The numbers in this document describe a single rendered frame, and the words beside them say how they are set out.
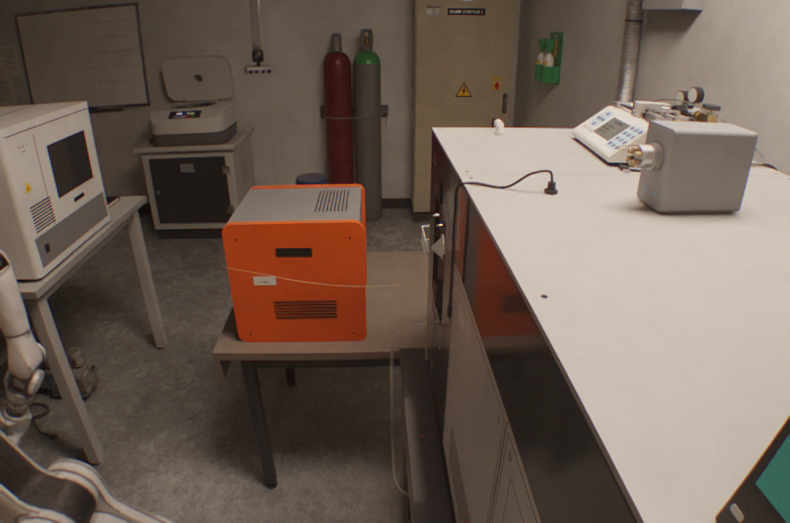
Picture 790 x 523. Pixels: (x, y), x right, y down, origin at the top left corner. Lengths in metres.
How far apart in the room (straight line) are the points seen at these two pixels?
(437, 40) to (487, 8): 0.47
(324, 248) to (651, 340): 1.16
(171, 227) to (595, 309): 4.10
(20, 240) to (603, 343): 1.80
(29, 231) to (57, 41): 3.46
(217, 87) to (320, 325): 3.17
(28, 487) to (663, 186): 1.44
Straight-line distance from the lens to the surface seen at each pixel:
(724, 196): 0.83
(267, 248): 1.52
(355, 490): 2.14
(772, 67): 1.92
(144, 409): 2.69
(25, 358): 1.45
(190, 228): 4.36
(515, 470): 0.58
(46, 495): 1.44
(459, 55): 4.11
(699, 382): 0.44
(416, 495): 1.19
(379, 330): 1.71
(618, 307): 0.51
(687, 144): 0.76
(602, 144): 1.06
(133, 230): 2.71
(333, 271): 1.53
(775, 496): 0.31
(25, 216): 1.92
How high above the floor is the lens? 1.69
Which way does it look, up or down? 23 degrees down
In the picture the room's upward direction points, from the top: straight up
